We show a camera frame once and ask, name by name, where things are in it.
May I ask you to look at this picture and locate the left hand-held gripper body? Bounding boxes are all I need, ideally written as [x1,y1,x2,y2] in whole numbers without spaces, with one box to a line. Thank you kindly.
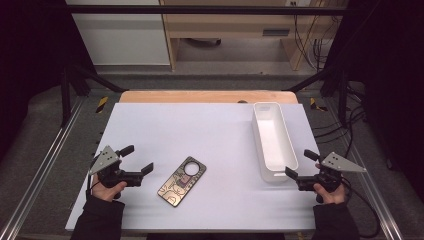
[88,145,145,189]

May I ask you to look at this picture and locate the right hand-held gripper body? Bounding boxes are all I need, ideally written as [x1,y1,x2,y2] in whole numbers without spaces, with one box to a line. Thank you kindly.
[295,152,368,194]

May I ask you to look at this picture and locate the patterned phone case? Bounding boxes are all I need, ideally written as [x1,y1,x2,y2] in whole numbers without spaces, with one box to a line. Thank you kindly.
[157,155,207,208]

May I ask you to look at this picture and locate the white plastic bin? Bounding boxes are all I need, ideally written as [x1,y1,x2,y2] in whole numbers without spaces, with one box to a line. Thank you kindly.
[252,101,299,184]

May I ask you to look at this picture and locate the person's left hand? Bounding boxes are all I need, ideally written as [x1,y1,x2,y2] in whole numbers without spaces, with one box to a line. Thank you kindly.
[91,173,128,203]

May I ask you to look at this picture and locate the person's right hand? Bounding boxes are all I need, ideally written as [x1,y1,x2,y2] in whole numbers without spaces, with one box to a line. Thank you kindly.
[313,162,348,205]

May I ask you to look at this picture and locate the yellow black warning tape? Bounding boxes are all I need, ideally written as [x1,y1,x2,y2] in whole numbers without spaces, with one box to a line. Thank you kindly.
[95,96,109,114]
[309,97,328,113]

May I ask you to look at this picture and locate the white table cover board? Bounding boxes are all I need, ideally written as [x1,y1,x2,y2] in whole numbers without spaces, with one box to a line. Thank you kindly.
[64,102,349,233]

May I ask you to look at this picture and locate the black metal stand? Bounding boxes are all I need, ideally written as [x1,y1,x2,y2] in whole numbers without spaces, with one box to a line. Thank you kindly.
[60,63,129,128]
[283,64,349,126]

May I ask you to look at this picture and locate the black curtain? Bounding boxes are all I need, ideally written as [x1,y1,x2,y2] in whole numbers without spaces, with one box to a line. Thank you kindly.
[0,0,98,161]
[326,0,424,201]

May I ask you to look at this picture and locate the white cabinet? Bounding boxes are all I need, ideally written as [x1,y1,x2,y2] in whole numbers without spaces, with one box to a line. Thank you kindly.
[65,0,171,66]

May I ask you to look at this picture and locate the light wooden desk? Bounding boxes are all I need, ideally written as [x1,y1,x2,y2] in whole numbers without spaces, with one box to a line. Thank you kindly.
[159,0,348,72]

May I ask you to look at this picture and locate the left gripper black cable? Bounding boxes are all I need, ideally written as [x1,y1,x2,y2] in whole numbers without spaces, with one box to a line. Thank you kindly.
[85,173,101,201]

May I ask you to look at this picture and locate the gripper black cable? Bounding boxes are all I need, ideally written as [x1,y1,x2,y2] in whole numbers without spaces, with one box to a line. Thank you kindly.
[85,173,101,201]
[339,178,382,239]

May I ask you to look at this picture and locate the aluminium rail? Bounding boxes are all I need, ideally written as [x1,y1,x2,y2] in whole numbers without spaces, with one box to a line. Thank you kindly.
[324,99,404,240]
[0,96,86,240]

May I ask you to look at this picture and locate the black floor cables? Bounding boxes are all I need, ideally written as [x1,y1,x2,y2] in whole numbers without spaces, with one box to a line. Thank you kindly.
[313,83,368,158]

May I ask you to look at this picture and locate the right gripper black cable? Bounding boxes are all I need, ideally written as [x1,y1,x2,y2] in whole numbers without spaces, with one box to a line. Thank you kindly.
[339,178,382,239]

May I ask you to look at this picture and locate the hanging black cable bundle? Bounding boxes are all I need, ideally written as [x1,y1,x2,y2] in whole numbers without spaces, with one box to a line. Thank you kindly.
[293,14,334,71]

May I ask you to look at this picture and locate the black horizontal frame bar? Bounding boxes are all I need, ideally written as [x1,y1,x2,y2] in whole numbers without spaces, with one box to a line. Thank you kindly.
[64,4,351,16]

